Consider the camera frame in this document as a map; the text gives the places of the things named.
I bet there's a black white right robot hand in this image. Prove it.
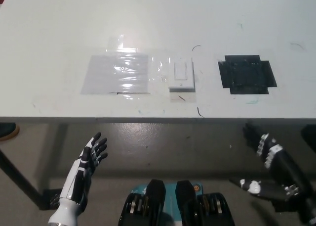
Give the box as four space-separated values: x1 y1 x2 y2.
229 123 314 205

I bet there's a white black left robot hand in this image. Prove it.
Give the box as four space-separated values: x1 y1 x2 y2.
59 132 109 211

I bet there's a white rocker wall switch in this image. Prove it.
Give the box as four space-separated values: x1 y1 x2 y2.
167 57 196 93

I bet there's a black ribbed robot torso block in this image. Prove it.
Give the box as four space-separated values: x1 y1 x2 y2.
175 180 236 226
119 178 169 226

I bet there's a grey upright table leg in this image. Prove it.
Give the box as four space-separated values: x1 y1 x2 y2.
46 123 70 189

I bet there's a black diagonal table leg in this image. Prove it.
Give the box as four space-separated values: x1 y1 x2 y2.
0 148 50 210

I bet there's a dark object with tan rim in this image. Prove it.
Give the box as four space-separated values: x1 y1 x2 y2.
0 122 20 141

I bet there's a clear plastic sheet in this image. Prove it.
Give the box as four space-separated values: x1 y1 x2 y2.
79 54 150 95

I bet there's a black tape square patch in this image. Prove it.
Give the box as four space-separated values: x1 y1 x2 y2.
217 54 278 95

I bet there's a clear plastic tape patch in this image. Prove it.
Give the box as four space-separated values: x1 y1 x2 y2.
105 34 171 101

